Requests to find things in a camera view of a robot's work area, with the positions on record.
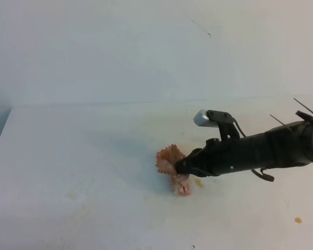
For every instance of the pink striped rag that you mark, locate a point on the pink striped rag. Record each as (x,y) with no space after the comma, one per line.
(165,162)

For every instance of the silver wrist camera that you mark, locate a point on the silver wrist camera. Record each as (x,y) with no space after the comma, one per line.
(217,119)

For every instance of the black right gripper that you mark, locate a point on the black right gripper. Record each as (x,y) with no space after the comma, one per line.
(277,148)

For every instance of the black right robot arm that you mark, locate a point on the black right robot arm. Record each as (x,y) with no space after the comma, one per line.
(306,122)

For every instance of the small coffee drop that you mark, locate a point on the small coffee drop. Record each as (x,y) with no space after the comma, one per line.
(298,220)
(199,183)

